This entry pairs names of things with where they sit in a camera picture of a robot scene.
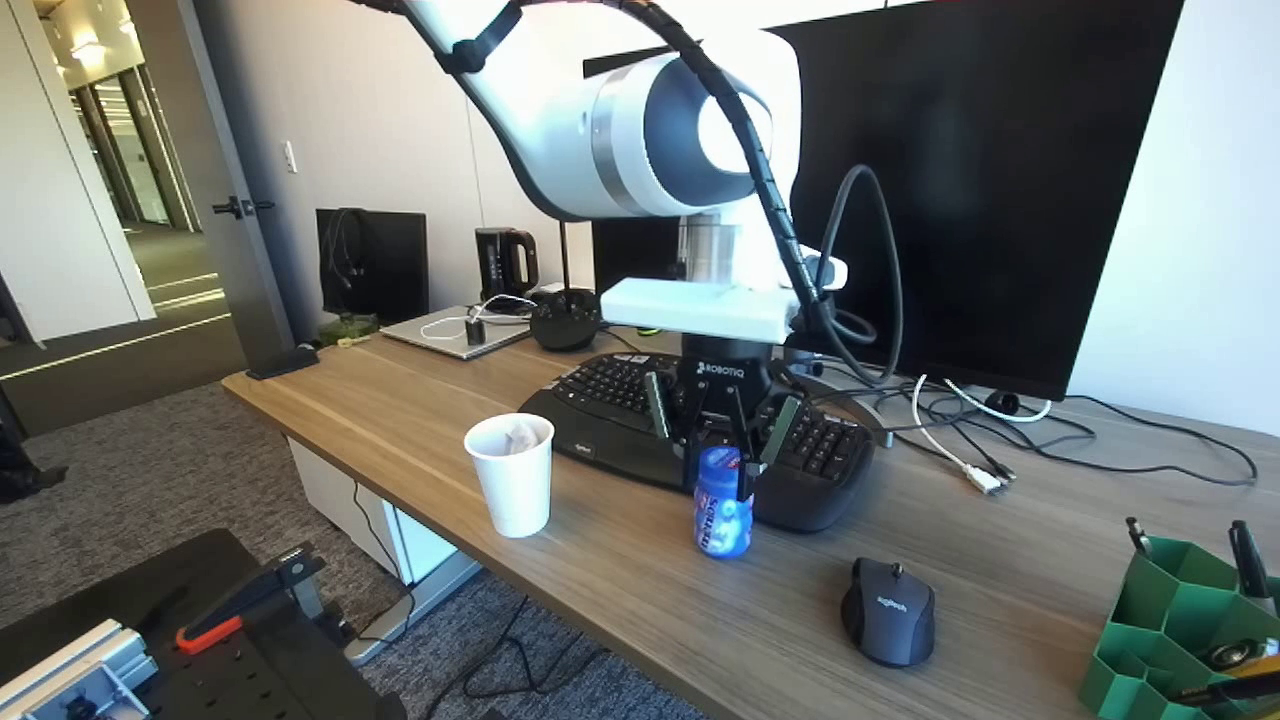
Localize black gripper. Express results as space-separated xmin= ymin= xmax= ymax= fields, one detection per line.
xmin=646 ymin=336 xmax=799 ymax=486

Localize blue plastic bottle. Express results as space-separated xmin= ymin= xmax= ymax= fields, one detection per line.
xmin=694 ymin=446 xmax=757 ymax=561

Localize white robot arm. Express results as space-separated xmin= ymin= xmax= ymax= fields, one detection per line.
xmin=362 ymin=0 xmax=818 ymax=348

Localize black computer keyboard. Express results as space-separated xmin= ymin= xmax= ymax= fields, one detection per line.
xmin=523 ymin=352 xmax=872 ymax=531

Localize black conference webcam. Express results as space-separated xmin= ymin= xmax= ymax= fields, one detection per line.
xmin=529 ymin=284 xmax=599 ymax=352

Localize white paper cup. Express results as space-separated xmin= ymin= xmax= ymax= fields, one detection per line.
xmin=466 ymin=412 xmax=558 ymax=539

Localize black computer mouse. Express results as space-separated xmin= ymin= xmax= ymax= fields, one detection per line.
xmin=840 ymin=557 xmax=935 ymax=668

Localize small black adapter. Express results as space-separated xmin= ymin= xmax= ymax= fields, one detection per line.
xmin=466 ymin=313 xmax=485 ymax=348

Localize black electric kettle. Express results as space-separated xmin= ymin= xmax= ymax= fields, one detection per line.
xmin=477 ymin=230 xmax=542 ymax=296

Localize silver laptop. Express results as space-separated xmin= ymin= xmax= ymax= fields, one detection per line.
xmin=385 ymin=304 xmax=529 ymax=360

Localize black computer monitor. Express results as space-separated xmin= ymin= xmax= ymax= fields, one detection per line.
xmin=786 ymin=0 xmax=1186 ymax=395

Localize small black monitor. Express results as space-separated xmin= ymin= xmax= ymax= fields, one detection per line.
xmin=315 ymin=207 xmax=427 ymax=324

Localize orange black clamp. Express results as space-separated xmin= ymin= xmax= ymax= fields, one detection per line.
xmin=176 ymin=543 xmax=323 ymax=658

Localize black perforated robot cart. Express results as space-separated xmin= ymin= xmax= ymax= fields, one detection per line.
xmin=0 ymin=531 xmax=408 ymax=720

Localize green pen holder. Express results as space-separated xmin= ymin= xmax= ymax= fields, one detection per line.
xmin=1082 ymin=522 xmax=1280 ymax=720

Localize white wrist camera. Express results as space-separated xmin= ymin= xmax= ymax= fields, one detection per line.
xmin=599 ymin=251 xmax=799 ymax=346

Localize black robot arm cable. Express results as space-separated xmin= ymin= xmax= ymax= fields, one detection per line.
xmin=531 ymin=0 xmax=911 ymax=394

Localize white usb cable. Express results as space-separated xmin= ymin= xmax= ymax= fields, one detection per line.
xmin=908 ymin=372 xmax=1056 ymax=501

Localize black cables behind monitor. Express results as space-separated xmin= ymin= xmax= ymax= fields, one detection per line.
xmin=798 ymin=352 xmax=1266 ymax=492

